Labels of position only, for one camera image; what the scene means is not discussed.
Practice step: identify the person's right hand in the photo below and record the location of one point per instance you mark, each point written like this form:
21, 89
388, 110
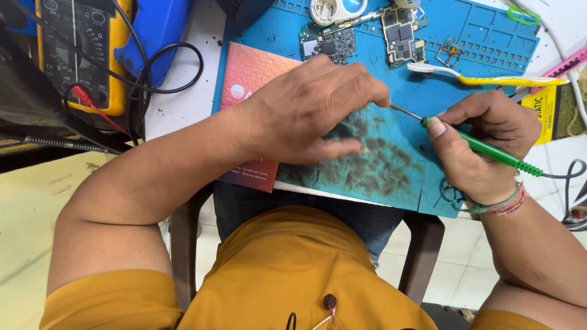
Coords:
490, 146

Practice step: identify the blue silicone work mat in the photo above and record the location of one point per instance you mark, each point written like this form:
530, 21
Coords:
412, 137

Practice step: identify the mustard yellow shirt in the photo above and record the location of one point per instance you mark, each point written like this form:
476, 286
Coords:
293, 275

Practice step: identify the green soldering iron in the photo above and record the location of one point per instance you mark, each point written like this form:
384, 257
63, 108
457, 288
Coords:
495, 153

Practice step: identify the pink plastic tool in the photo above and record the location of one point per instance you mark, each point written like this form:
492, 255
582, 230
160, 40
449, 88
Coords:
564, 68

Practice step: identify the yellow white toothbrush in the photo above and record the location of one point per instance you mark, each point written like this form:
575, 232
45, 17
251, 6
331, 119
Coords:
500, 80

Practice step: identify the white round magnifier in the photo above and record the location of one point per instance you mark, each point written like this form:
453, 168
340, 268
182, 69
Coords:
337, 10

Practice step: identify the yellow black packet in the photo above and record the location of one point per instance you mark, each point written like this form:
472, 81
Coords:
550, 112

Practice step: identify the blue plastic casing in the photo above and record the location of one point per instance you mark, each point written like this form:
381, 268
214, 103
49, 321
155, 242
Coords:
156, 36

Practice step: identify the brown bead pendant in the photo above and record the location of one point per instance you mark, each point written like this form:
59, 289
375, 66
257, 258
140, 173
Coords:
329, 301

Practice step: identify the yellow black multimeter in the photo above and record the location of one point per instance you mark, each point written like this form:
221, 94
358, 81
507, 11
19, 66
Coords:
73, 50

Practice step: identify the small green circuit board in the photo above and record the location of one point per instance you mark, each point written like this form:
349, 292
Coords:
332, 46

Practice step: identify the person's left hand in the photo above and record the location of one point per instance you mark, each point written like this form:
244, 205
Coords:
302, 110

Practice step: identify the pink bubble envelope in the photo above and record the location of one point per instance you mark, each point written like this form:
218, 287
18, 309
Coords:
250, 73

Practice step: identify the black multimeter lead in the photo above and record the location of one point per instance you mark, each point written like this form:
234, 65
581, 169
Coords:
142, 87

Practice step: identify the red multimeter probe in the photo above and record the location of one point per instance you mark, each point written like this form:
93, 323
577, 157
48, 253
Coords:
91, 104

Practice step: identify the long green circuit board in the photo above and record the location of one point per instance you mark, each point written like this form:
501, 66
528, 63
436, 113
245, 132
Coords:
401, 39

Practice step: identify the dark blue jeans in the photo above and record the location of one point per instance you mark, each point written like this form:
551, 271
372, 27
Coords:
357, 217

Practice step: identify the metal shield frame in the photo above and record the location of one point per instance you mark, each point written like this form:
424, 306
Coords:
449, 52

